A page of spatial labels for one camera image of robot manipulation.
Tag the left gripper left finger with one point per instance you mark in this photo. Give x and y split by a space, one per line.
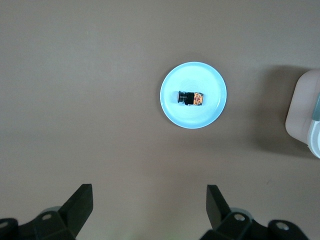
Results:
75 212

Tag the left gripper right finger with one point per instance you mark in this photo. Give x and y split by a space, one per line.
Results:
217 210

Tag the orange and black switch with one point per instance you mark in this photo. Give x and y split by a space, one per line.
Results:
190 98

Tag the white lidded storage box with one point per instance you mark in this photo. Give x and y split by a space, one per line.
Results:
300 105

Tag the light blue round plate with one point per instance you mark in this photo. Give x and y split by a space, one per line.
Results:
193 75

